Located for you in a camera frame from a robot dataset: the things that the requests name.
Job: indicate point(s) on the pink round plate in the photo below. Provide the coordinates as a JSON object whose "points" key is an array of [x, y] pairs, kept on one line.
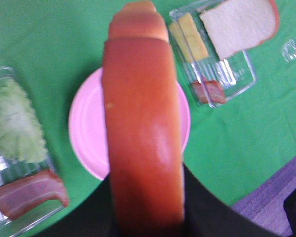
{"points": [[86, 127]]}

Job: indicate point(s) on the bread slice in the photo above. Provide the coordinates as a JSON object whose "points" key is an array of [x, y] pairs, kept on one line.
{"points": [[236, 25], [143, 124]]}

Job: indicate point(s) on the green lettuce leaf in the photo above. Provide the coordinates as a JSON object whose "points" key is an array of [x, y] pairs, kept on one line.
{"points": [[21, 134]]}

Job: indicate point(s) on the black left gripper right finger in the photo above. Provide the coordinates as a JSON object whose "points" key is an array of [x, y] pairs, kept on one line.
{"points": [[207, 216]]}

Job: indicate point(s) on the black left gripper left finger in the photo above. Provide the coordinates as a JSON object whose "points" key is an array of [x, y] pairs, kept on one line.
{"points": [[92, 218]]}

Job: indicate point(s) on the green tablecloth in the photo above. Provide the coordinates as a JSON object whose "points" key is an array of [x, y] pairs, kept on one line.
{"points": [[54, 45]]}

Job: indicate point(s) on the right clear plastic tray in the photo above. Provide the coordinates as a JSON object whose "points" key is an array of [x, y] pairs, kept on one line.
{"points": [[235, 74]]}

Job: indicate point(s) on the clear plastic tray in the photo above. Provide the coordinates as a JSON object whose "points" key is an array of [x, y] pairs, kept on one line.
{"points": [[12, 170], [235, 74]]}

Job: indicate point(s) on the yellow cheese slice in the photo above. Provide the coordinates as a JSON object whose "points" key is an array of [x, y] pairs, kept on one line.
{"points": [[188, 38]]}

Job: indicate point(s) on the left clear plastic tray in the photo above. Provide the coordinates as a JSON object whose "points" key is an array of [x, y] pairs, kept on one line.
{"points": [[12, 170]]}

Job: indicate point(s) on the bacon strip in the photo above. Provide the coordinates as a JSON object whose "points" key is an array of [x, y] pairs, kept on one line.
{"points": [[23, 195], [214, 90]]}

